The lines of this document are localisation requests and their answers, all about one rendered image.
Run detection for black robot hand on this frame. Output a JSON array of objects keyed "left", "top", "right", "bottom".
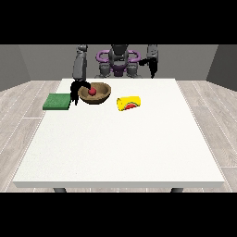
[
  {"left": 69, "top": 79, "right": 93, "bottom": 106},
  {"left": 138, "top": 57, "right": 159, "bottom": 80}
]

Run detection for brown wooden bowl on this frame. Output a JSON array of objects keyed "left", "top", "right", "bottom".
[{"left": 77, "top": 81, "right": 112, "bottom": 106}]

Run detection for green square pad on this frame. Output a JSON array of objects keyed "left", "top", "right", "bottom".
[{"left": 42, "top": 93, "right": 72, "bottom": 111}]

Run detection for grey robot trunk purple rings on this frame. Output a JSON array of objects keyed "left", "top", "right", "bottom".
[{"left": 94, "top": 44, "right": 143, "bottom": 80}]

